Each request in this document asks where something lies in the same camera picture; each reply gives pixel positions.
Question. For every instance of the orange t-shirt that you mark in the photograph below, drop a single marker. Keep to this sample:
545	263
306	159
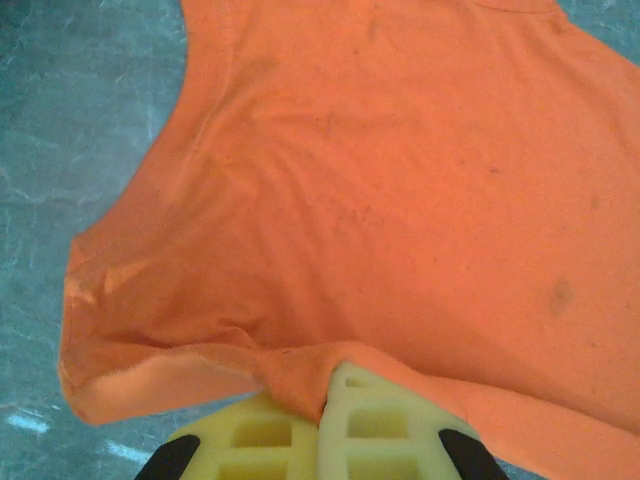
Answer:
375	175

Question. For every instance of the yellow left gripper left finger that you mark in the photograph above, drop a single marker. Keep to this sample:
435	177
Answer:
300	452

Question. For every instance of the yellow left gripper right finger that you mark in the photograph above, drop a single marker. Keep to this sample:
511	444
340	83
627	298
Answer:
335	450

